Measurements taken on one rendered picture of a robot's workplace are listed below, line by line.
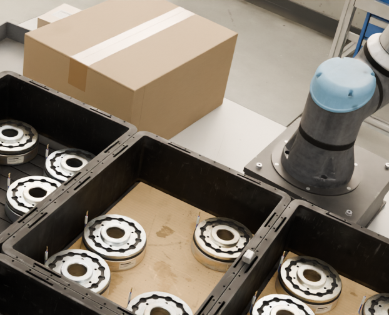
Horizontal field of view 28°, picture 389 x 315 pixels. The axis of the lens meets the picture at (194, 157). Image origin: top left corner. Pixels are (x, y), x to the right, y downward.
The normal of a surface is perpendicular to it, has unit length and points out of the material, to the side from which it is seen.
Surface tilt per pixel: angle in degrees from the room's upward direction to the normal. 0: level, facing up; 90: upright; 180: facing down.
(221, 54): 90
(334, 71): 10
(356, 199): 3
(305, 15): 90
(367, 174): 3
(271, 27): 0
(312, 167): 75
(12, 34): 90
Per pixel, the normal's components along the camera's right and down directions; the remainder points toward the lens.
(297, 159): -0.72, 0.00
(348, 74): 0.07, -0.72
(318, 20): -0.54, 0.41
